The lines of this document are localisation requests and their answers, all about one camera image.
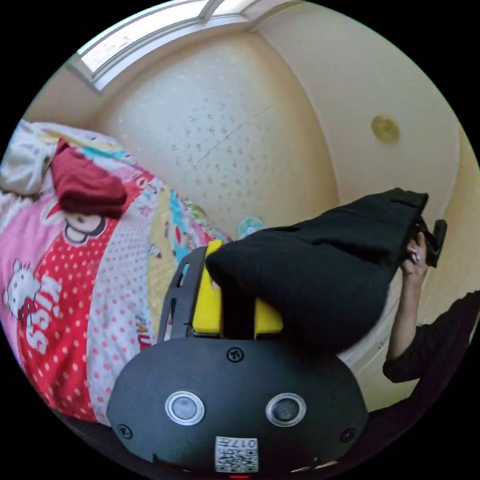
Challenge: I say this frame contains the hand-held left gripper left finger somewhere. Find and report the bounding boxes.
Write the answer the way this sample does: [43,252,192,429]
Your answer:
[192,239,225,335]

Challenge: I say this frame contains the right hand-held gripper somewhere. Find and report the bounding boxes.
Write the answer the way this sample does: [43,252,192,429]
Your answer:
[413,219,448,269]

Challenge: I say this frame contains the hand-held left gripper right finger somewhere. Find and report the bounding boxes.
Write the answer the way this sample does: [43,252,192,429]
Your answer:
[254,297,284,341]

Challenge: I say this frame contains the black pants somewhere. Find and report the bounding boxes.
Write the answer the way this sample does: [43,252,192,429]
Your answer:
[205,188,430,356]

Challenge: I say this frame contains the person's right forearm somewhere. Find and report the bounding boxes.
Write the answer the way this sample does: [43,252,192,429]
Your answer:
[386,272,429,362]

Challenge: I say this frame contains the person's right hand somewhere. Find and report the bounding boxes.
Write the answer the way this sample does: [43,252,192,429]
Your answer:
[400,231,429,279]

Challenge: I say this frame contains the teal fan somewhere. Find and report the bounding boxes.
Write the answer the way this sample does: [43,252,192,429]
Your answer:
[236,215,263,240]

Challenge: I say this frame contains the person's body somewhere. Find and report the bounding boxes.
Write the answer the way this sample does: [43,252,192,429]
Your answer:
[369,289,480,417]

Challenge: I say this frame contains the round yellow ceiling lamp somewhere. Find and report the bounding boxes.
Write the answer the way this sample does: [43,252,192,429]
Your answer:
[371,115,401,145]

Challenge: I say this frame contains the bed with printed cartoon quilt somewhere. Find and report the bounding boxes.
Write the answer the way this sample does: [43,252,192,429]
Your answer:
[0,119,234,427]

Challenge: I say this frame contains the dark red garment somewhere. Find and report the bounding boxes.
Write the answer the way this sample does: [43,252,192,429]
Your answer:
[50,137,128,220]

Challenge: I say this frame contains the cream crumpled cloth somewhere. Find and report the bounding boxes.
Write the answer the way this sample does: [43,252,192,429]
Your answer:
[0,119,58,197]

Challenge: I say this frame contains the window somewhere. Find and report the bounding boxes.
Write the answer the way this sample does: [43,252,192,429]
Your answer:
[66,0,297,95]

